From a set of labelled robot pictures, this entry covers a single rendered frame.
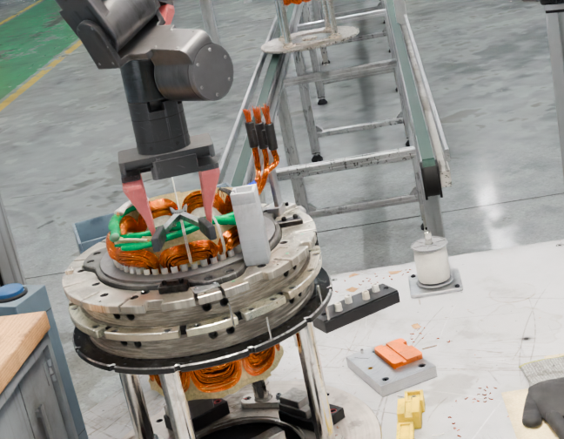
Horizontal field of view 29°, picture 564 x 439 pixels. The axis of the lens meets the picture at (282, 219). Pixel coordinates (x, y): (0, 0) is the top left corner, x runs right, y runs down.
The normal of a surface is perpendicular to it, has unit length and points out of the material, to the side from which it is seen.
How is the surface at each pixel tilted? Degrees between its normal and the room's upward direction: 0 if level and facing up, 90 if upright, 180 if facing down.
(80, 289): 0
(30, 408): 90
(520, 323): 0
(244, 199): 90
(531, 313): 0
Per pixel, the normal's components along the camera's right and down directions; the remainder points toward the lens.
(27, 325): -0.18, -0.93
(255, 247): -0.08, 0.34
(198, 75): 0.74, 0.07
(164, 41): -0.35, -0.73
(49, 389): 0.97, -0.13
